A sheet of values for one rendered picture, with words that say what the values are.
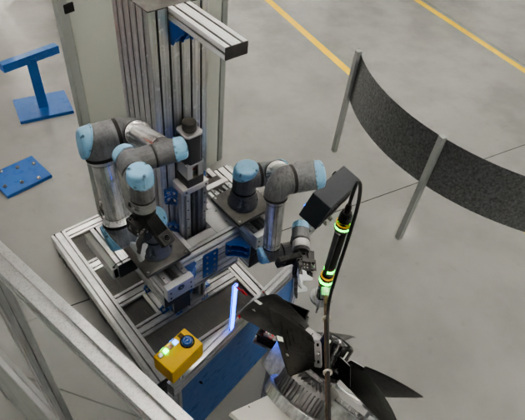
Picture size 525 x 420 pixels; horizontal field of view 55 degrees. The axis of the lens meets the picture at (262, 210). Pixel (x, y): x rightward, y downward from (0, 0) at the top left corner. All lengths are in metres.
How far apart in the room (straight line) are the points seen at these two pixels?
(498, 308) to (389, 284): 0.75
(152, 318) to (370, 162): 2.42
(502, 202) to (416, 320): 0.93
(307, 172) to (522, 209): 1.84
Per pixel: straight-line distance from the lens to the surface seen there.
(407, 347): 3.40
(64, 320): 0.91
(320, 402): 1.81
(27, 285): 0.96
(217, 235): 2.43
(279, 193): 1.93
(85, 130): 1.88
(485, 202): 3.48
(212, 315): 3.04
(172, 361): 1.93
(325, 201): 2.25
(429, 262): 3.87
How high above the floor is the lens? 2.80
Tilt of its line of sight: 46 degrees down
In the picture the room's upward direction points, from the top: 7 degrees clockwise
